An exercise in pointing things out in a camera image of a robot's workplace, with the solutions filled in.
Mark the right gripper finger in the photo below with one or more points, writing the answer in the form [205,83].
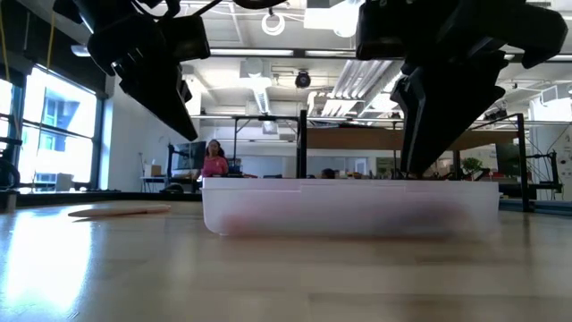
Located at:
[456,98]
[409,116]

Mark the clear plastic pencil box base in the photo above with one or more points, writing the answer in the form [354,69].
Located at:
[348,201]

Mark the raised wooden shelf board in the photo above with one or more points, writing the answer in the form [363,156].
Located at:
[353,138]

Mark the potted office plant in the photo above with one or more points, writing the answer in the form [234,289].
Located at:
[471,166]

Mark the small cardboard box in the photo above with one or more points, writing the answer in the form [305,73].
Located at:
[154,170]

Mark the black round ceiling spotlight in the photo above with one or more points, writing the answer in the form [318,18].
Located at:
[303,79]

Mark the black metal stand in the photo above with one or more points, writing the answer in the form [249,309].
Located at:
[543,174]

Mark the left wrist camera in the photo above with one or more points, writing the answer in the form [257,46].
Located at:
[185,38]

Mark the black aluminium table frame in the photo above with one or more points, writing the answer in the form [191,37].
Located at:
[302,147]

